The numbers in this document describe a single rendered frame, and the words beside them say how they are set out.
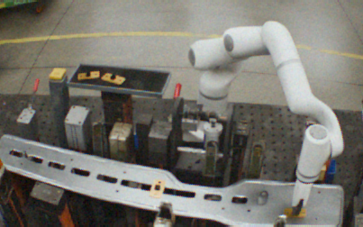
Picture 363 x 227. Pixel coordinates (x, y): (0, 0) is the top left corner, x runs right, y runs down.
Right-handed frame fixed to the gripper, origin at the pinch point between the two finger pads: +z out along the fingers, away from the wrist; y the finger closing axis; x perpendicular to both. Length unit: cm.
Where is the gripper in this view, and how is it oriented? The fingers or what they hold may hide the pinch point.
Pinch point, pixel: (296, 207)
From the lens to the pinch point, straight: 153.8
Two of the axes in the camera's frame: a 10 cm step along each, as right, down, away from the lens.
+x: 9.8, 1.3, -1.6
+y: -2.1, 5.9, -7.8
